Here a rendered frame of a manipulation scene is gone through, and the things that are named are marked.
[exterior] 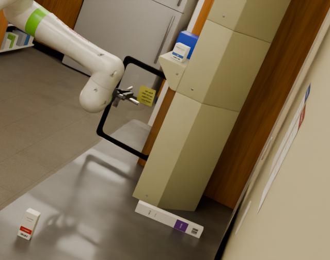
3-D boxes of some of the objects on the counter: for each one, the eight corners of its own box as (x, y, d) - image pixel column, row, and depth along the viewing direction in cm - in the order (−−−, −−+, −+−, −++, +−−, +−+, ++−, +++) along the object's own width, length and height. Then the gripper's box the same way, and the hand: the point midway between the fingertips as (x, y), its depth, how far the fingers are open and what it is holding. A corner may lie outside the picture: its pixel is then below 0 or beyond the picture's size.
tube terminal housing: (201, 198, 290) (274, 39, 268) (187, 223, 259) (268, 46, 237) (151, 174, 293) (219, 15, 271) (131, 196, 262) (206, 19, 240)
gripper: (132, 95, 256) (146, 87, 278) (85, 74, 258) (104, 67, 280) (125, 112, 258) (140, 103, 280) (79, 91, 260) (97, 83, 282)
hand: (120, 86), depth 277 cm, fingers open, 8 cm apart
